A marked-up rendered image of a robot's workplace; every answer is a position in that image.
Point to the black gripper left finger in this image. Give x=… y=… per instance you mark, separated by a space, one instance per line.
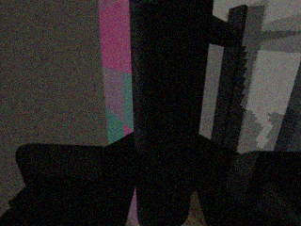
x=109 y=170

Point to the dark grey rectangular mat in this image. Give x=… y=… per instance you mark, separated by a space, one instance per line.
x=289 y=138

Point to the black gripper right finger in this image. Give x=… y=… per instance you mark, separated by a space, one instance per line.
x=227 y=182

